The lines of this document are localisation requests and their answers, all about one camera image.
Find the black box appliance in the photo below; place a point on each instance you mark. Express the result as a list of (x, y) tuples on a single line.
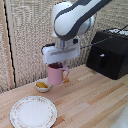
[(109, 55)]

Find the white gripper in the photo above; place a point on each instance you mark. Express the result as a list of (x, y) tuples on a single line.
[(60, 53)]

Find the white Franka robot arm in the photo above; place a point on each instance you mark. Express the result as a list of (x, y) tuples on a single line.
[(75, 18)]

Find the yellow food in bowl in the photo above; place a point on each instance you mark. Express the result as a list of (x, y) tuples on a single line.
[(42, 85)]

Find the white floral plate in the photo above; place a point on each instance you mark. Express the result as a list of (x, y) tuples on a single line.
[(33, 112)]

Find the pink mug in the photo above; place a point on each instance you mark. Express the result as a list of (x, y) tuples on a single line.
[(56, 75)]

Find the small white bowl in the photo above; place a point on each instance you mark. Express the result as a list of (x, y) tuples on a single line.
[(43, 86)]

